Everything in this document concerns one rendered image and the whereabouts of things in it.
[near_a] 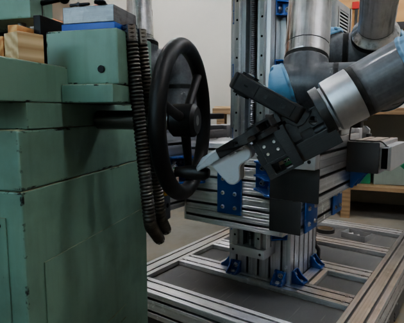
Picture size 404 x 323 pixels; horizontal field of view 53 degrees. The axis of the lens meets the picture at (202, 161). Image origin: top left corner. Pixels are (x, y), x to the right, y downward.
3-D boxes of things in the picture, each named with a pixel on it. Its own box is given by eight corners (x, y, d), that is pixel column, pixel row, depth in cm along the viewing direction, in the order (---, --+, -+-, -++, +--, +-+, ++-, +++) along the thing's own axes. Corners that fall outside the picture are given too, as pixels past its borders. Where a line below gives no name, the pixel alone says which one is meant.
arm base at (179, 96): (177, 113, 154) (177, 86, 153) (210, 113, 146) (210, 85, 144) (151, 113, 142) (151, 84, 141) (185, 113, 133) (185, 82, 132)
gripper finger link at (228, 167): (206, 199, 60) (261, 171, 58) (187, 165, 60) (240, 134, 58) (211, 195, 63) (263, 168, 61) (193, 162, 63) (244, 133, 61)
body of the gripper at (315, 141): (265, 182, 57) (346, 141, 53) (236, 129, 57) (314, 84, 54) (271, 175, 64) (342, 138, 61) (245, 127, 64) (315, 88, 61)
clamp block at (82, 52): (117, 84, 65) (116, 26, 64) (45, 85, 69) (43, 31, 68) (152, 88, 79) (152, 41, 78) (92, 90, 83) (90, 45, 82)
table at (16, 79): (18, 99, 44) (15, 41, 43) (-180, 100, 52) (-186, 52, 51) (188, 105, 102) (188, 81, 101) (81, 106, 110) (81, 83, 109)
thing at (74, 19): (114, 28, 66) (113, -7, 65) (56, 32, 69) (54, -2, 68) (147, 41, 78) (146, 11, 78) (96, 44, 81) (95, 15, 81)
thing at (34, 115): (27, 129, 59) (26, 102, 59) (-83, 127, 65) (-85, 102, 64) (141, 122, 97) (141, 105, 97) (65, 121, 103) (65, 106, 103)
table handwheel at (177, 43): (197, 1, 70) (222, 117, 92) (94, 9, 75) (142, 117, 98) (153, 125, 53) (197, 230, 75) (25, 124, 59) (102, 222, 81)
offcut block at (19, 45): (31, 65, 65) (29, 37, 65) (44, 63, 63) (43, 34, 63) (5, 63, 62) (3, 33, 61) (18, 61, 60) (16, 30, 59)
